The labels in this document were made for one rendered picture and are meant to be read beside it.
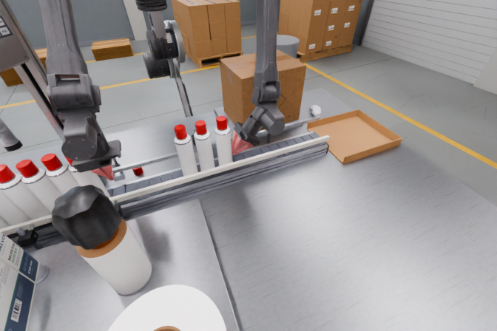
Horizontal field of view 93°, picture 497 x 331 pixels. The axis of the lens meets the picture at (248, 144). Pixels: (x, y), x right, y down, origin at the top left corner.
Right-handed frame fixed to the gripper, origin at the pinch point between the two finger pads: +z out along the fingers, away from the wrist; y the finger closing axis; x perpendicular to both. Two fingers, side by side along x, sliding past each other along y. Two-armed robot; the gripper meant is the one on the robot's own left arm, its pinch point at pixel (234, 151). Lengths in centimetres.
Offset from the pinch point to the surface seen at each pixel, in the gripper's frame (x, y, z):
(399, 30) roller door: 327, -239, -205
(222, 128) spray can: -10.8, 2.1, -7.3
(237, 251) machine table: -1.2, 29.5, 15.0
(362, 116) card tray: 60, -9, -38
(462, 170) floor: 219, -2, -57
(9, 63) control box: -61, -8, 2
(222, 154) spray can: -5.2, 2.5, 1.2
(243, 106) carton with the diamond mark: 3.7, -17.0, -12.5
